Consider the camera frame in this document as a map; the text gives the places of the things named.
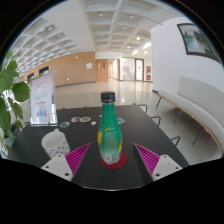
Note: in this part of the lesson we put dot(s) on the black metal chairs group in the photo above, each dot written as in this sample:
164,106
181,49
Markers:
156,117

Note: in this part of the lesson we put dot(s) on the framed landscape painting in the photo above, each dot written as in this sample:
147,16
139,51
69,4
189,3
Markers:
198,41

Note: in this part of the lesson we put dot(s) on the green plastic drink bottle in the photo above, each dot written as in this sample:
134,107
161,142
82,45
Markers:
110,133

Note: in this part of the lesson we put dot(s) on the round colourful sticker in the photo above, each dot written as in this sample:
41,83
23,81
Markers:
75,119
85,119

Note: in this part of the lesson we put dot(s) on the flat round red coaster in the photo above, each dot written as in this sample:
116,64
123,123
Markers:
115,165

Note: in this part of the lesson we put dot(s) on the long white bench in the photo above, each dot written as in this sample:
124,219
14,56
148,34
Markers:
196,106

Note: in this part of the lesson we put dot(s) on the clear acrylic sign stand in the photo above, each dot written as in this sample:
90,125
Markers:
42,98

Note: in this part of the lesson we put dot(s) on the green leafy potted plant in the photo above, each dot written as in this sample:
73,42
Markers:
10,90

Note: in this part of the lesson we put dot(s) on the white dotted mug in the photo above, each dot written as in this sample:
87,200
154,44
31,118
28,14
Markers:
55,145

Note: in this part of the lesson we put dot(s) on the round blue sticker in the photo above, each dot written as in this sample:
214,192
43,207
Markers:
64,124

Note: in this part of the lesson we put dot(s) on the glass double door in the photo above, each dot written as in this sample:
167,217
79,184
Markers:
131,69

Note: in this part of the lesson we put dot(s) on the recessed ceiling lights group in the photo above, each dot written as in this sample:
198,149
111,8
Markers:
100,14

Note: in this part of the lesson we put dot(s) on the small white sticker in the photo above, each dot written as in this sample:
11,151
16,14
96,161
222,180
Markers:
94,123

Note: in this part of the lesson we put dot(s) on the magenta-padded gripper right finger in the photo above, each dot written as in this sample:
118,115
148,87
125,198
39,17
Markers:
146,158

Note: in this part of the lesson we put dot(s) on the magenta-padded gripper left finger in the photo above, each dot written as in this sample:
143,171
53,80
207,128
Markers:
78,156

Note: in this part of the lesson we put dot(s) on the blue white badge sticker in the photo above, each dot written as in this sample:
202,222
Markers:
120,120

